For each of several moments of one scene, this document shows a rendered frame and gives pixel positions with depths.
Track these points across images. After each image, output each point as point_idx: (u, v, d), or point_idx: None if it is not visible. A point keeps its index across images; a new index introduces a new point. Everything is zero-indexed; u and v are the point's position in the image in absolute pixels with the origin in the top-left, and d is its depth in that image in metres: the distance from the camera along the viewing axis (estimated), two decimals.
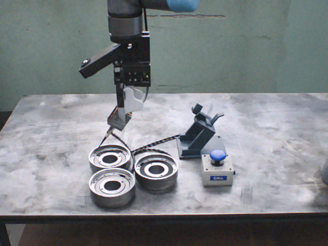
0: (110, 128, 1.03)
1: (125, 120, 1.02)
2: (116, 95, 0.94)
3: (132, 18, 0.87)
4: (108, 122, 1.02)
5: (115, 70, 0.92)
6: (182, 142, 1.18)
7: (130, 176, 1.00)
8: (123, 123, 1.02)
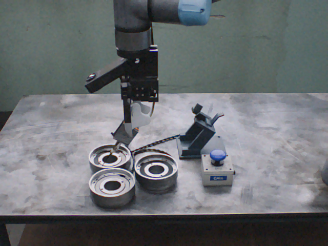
0: (116, 143, 1.01)
1: (132, 135, 0.99)
2: (123, 111, 0.92)
3: (140, 32, 0.84)
4: (115, 137, 0.99)
5: (122, 86, 0.90)
6: (182, 142, 1.18)
7: (130, 176, 1.00)
8: (129, 138, 1.00)
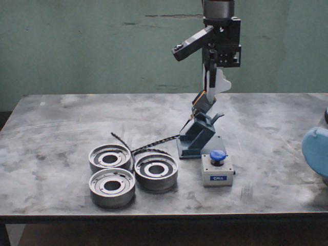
0: (195, 111, 1.10)
1: (210, 104, 1.08)
2: (210, 75, 1.01)
3: (229, 1, 0.96)
4: (194, 105, 1.08)
5: (210, 52, 1.00)
6: (182, 142, 1.18)
7: (130, 176, 1.00)
8: (208, 106, 1.09)
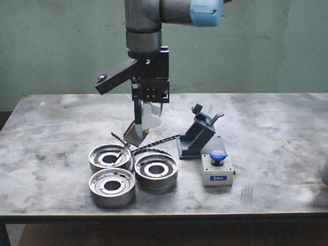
0: (126, 144, 1.01)
1: (142, 137, 0.99)
2: (134, 112, 0.91)
3: (151, 33, 0.84)
4: (124, 139, 0.99)
5: (133, 87, 0.90)
6: (182, 142, 1.18)
7: (130, 176, 1.00)
8: (140, 139, 0.99)
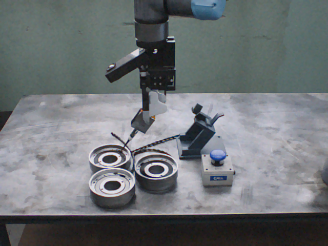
0: (134, 131, 1.06)
1: (149, 123, 1.04)
2: (142, 99, 0.97)
3: (159, 24, 0.89)
4: (132, 125, 1.04)
5: (141, 75, 0.95)
6: (182, 142, 1.18)
7: (130, 176, 1.00)
8: (147, 125, 1.04)
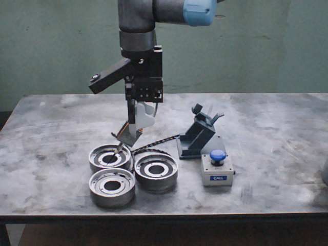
0: (120, 144, 1.00)
1: (136, 136, 0.99)
2: (127, 111, 0.91)
3: (144, 33, 0.84)
4: (118, 138, 0.99)
5: (126, 86, 0.89)
6: (182, 142, 1.18)
7: (130, 176, 1.00)
8: (134, 139, 0.99)
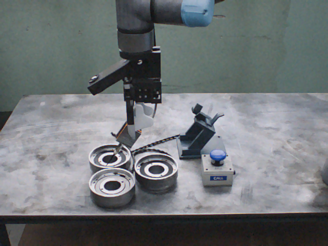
0: (119, 145, 1.00)
1: (135, 137, 0.99)
2: (126, 113, 0.91)
3: (143, 34, 0.84)
4: (117, 139, 0.99)
5: (125, 87, 0.90)
6: (182, 142, 1.18)
7: (130, 176, 1.00)
8: (132, 140, 0.99)
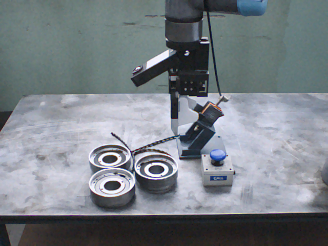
0: None
1: (216, 115, 1.10)
2: (170, 105, 0.87)
3: (192, 23, 0.80)
4: None
5: (171, 79, 0.86)
6: (182, 142, 1.18)
7: (130, 176, 1.00)
8: (213, 117, 1.11)
